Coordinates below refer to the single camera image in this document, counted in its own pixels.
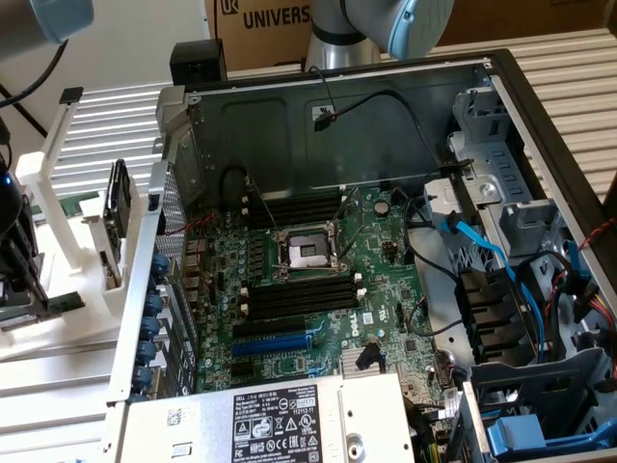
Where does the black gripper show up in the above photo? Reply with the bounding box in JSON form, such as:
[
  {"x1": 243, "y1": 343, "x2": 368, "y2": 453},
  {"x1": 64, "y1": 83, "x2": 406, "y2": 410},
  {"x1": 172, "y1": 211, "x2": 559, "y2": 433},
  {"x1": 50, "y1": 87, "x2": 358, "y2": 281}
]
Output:
[{"x1": 0, "y1": 161, "x2": 49, "y2": 314}]

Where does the green RAM stick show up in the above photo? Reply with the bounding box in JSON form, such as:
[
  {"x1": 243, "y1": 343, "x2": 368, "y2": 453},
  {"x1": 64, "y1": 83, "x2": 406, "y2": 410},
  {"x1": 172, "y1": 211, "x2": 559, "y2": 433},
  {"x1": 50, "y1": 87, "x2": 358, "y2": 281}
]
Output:
[{"x1": 0, "y1": 293, "x2": 88, "y2": 335}]

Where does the green circuit board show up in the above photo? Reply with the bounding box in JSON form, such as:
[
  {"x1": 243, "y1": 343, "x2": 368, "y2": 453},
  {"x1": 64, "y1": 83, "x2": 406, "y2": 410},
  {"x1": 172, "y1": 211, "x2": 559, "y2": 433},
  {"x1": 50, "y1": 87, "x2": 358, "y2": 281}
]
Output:
[{"x1": 56, "y1": 191, "x2": 105, "y2": 217}]

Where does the white parts rack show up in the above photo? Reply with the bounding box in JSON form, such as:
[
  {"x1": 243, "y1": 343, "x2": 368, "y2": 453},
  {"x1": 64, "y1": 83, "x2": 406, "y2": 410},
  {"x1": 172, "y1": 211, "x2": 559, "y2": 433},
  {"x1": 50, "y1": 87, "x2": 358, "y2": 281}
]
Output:
[{"x1": 0, "y1": 86, "x2": 151, "y2": 363}]

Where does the black disk drive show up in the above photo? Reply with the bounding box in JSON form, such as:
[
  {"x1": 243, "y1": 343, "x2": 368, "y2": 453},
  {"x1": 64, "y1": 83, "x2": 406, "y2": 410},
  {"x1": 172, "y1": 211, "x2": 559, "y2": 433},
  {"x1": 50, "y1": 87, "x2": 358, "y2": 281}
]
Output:
[{"x1": 102, "y1": 158, "x2": 135, "y2": 242}]

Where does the thin metal locking lever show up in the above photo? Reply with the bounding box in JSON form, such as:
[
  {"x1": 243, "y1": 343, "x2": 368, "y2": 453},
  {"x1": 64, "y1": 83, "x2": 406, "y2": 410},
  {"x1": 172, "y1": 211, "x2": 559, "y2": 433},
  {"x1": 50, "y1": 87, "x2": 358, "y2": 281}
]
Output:
[{"x1": 248, "y1": 178, "x2": 282, "y2": 238}]

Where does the black box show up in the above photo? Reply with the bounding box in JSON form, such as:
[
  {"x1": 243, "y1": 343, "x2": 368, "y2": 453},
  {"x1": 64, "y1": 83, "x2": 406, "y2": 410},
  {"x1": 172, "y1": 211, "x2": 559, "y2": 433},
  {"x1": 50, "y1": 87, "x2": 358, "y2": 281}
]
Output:
[{"x1": 171, "y1": 41, "x2": 228, "y2": 92}]

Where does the long black expansion slot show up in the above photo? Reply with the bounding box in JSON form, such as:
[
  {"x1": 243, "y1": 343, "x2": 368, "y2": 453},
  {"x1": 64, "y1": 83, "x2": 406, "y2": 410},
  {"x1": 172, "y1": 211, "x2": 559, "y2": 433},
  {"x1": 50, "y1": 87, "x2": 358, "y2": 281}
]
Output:
[{"x1": 232, "y1": 315, "x2": 309, "y2": 340}]

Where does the grey power supply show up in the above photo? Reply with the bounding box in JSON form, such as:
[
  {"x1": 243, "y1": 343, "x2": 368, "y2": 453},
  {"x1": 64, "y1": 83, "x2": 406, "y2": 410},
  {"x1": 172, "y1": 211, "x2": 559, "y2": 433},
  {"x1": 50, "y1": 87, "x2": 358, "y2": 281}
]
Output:
[{"x1": 115, "y1": 370, "x2": 414, "y2": 463}]

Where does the blue expansion slot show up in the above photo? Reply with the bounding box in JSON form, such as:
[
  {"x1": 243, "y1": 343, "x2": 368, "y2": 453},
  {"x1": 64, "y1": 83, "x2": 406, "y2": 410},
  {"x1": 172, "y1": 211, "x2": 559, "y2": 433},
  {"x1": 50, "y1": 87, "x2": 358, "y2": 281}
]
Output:
[{"x1": 229, "y1": 334, "x2": 312, "y2": 358}]

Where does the open PC case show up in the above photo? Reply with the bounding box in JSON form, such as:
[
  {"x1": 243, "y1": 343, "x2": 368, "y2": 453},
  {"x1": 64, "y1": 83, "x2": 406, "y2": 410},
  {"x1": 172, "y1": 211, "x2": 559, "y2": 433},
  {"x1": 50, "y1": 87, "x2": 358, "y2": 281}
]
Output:
[{"x1": 106, "y1": 47, "x2": 617, "y2": 463}]

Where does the printed cardboard box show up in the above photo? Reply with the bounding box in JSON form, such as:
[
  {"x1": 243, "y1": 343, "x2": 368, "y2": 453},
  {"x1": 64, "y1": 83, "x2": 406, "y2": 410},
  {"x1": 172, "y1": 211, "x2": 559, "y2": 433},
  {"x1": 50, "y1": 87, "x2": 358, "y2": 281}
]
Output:
[{"x1": 204, "y1": 0, "x2": 314, "y2": 73}]

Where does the silver finned heat sink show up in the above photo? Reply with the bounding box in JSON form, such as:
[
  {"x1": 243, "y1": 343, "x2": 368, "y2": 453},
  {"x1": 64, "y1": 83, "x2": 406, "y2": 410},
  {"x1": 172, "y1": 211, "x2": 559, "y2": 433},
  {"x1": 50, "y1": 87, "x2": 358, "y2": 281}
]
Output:
[{"x1": 340, "y1": 342, "x2": 383, "y2": 376}]

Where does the green motherboard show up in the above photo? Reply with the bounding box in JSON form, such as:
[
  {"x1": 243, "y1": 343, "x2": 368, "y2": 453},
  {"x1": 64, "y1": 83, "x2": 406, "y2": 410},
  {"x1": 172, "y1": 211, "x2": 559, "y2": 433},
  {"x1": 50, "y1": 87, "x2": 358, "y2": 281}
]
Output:
[{"x1": 185, "y1": 185, "x2": 464, "y2": 401}]

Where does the black plastic air shroud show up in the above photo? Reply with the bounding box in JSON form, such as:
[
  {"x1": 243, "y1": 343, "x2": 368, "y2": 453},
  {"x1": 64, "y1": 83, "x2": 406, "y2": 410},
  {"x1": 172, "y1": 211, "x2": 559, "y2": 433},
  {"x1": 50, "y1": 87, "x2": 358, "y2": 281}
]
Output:
[{"x1": 455, "y1": 267, "x2": 536, "y2": 366}]

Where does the grey metal disk bay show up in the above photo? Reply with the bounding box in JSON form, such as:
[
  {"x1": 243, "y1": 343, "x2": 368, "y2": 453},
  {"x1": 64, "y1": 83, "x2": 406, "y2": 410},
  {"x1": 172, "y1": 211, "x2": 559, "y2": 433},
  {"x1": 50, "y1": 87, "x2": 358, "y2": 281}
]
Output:
[{"x1": 446, "y1": 88, "x2": 536, "y2": 209}]

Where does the grey metal drive cage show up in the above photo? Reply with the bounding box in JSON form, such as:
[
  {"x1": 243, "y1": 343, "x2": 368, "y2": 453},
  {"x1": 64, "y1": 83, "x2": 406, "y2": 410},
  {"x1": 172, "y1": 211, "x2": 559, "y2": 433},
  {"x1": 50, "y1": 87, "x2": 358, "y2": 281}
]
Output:
[{"x1": 460, "y1": 346, "x2": 617, "y2": 463}]

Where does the blue plastic drive carrier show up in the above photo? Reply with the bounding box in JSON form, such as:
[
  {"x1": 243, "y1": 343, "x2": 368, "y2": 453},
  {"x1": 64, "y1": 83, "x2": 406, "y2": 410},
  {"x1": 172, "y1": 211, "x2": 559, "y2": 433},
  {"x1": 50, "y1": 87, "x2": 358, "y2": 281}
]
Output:
[{"x1": 486, "y1": 414, "x2": 617, "y2": 457}]

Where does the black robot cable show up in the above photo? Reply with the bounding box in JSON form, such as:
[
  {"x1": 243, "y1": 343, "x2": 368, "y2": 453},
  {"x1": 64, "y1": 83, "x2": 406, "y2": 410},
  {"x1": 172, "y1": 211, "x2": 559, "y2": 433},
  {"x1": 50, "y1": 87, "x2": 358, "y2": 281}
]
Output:
[{"x1": 0, "y1": 41, "x2": 71, "y2": 146}]

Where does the red black twisted wire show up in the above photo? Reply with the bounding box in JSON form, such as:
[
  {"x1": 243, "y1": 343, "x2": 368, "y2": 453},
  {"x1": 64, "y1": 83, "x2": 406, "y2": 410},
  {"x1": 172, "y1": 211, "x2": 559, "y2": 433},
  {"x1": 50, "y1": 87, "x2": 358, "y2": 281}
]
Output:
[
  {"x1": 158, "y1": 214, "x2": 217, "y2": 238},
  {"x1": 577, "y1": 215, "x2": 617, "y2": 253}
]

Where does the short black wire loop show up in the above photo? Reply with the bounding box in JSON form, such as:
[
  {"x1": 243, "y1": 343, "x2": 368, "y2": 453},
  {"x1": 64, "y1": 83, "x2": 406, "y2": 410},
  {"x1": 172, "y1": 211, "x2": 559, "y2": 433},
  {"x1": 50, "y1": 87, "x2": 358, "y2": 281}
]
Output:
[{"x1": 220, "y1": 162, "x2": 252, "y2": 194}]

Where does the black power wire with plug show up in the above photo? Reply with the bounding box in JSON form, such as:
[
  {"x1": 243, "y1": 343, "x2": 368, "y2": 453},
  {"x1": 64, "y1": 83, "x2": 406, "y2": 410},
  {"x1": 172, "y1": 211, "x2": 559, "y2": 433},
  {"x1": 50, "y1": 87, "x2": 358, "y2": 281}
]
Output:
[{"x1": 308, "y1": 66, "x2": 447, "y2": 170}]

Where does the metal socket cover frame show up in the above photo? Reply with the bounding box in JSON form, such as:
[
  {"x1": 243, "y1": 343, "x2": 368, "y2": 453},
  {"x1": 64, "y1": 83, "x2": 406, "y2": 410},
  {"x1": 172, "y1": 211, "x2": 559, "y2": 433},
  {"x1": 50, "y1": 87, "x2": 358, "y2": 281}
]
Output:
[{"x1": 331, "y1": 186, "x2": 363, "y2": 265}]

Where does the grey disk bay bracket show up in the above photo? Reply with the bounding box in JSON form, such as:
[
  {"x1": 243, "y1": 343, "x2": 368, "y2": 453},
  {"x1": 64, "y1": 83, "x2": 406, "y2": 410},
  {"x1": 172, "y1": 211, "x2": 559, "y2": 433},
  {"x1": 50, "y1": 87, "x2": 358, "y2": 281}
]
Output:
[{"x1": 422, "y1": 178, "x2": 464, "y2": 228}]

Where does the thin black wire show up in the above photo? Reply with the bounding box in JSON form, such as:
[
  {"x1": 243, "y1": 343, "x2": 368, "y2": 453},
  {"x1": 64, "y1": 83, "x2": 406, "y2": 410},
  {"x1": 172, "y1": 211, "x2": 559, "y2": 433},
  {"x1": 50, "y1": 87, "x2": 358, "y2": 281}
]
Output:
[{"x1": 404, "y1": 192, "x2": 468, "y2": 339}]

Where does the blue flat data wire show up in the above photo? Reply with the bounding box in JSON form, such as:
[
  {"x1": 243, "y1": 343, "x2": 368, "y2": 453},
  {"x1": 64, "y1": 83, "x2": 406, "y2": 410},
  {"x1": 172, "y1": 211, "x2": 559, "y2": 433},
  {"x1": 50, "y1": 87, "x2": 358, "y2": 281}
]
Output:
[
  {"x1": 566, "y1": 238, "x2": 599, "y2": 310},
  {"x1": 441, "y1": 211, "x2": 553, "y2": 351}
]

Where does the grey metal bracket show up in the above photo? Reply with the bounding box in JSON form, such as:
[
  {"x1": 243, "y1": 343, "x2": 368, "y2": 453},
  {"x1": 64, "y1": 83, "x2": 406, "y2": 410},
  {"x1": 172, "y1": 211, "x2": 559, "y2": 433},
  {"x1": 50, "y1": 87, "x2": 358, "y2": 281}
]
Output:
[{"x1": 498, "y1": 200, "x2": 566, "y2": 261}]

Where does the thick black wire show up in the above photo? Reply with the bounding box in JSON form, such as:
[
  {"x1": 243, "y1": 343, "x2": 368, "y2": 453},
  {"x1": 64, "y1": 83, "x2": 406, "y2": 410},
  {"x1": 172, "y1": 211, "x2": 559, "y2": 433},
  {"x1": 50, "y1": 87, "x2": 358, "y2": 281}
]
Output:
[{"x1": 513, "y1": 248, "x2": 579, "y2": 358}]

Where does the red yellow power wire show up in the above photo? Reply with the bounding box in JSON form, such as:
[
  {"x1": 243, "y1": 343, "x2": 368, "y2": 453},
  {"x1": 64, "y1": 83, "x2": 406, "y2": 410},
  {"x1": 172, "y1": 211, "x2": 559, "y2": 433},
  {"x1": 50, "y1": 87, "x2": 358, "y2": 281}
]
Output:
[{"x1": 576, "y1": 284, "x2": 616, "y2": 324}]

